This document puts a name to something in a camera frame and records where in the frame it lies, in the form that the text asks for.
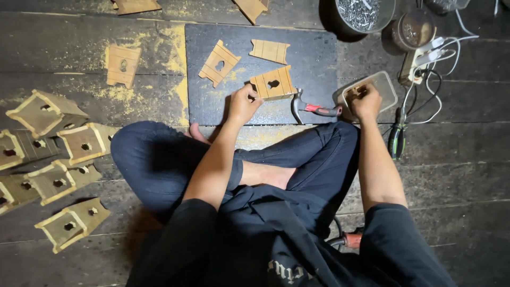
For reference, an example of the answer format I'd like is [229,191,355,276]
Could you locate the heap of wooden birdhouse boxes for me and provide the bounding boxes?
[0,88,120,255]

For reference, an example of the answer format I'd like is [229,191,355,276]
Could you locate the black cable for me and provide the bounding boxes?
[406,69,443,119]

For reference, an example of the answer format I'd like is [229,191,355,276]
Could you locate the clear plastic bag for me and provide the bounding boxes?
[424,0,471,15]

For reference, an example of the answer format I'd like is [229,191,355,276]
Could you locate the white plug adapter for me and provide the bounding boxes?
[415,49,448,67]
[419,36,446,53]

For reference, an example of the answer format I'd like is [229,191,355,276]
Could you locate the yellow sawdust patch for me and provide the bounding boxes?
[48,24,190,128]

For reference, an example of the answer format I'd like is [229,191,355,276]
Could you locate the clear plastic container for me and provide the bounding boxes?
[332,70,398,123]

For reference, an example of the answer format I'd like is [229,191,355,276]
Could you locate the heap of steel nails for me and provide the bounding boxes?
[337,0,382,32]

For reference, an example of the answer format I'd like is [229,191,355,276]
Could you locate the plain wooden panel piece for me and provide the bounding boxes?
[111,0,162,16]
[232,0,270,25]

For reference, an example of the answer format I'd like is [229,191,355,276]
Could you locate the claw hammer with red grip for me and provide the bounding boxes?
[290,88,343,125]

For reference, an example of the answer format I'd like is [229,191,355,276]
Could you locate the green and black screwdriver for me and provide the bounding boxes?
[387,107,407,161]

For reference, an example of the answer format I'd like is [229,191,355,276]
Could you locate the orange power tool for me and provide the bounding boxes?
[326,226,364,250]

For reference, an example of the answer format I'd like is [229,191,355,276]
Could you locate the person's dark blue jeans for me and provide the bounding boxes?
[110,120,362,226]

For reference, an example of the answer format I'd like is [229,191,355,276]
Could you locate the metal pot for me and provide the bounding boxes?
[334,0,397,35]

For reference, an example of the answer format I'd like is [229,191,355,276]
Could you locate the beige power strip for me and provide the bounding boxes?
[399,38,447,87]

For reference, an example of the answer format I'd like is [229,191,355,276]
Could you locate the person's left hand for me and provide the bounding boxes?
[227,84,264,126]

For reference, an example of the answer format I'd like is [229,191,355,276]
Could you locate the dark rectangular work board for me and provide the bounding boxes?
[185,23,339,126]

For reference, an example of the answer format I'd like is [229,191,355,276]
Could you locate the person's right hand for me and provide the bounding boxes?
[349,82,383,123]

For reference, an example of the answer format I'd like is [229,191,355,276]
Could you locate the person's bare foot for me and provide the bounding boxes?
[238,159,298,191]
[184,122,213,146]

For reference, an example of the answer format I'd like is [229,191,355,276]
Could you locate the white cable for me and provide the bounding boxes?
[400,8,481,125]

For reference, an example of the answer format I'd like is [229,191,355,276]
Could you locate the wooden panel with keyhole cutout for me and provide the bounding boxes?
[249,65,299,101]

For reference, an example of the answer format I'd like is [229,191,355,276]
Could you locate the person's black shirt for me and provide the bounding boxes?
[127,185,457,287]

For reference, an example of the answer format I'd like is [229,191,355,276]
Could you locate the wooden panel with round hole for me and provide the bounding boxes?
[198,39,242,88]

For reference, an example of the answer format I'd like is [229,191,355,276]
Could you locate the wooden panel with small hole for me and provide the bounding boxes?
[105,44,143,89]

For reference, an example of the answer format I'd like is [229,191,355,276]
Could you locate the grooved wooden panel without hole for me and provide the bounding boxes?
[249,39,291,65]

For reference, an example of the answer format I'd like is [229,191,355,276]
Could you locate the small wooden bits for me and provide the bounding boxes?
[344,85,368,103]

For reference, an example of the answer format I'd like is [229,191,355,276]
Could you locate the brown rusty tin can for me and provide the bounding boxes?
[391,10,437,53]

